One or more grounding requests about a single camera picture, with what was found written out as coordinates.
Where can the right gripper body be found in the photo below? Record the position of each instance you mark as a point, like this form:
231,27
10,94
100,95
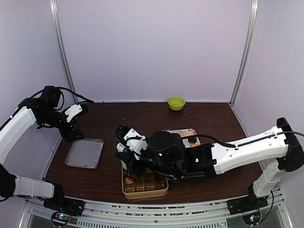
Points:
137,172

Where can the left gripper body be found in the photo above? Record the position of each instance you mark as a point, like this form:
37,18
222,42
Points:
63,132

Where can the steel kitchen tongs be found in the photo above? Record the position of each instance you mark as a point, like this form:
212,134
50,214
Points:
123,155

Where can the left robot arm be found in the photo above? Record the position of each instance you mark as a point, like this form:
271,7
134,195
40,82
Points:
27,136

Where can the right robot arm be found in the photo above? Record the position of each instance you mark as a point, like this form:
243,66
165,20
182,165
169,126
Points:
166,154

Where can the silver tin lid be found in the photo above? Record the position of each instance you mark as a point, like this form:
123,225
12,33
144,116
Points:
85,153

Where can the gold cookie tin box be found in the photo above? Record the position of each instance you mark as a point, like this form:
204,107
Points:
148,185

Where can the floral cookie tray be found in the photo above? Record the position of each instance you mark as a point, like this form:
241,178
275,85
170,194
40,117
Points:
186,132

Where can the green plastic bowl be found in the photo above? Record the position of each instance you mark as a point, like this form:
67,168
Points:
176,103

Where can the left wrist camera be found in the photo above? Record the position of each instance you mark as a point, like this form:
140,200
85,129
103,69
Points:
75,110

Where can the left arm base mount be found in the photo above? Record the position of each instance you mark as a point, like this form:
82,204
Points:
64,210

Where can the front aluminium rail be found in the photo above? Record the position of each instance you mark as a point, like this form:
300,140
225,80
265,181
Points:
208,214

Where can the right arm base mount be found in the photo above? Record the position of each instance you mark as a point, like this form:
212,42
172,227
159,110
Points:
248,208

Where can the left aluminium frame post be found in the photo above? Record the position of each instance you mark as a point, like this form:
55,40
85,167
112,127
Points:
62,52

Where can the aluminium frame post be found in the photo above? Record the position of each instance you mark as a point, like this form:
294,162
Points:
249,41
62,52

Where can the right aluminium frame post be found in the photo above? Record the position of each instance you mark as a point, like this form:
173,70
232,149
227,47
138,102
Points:
249,41

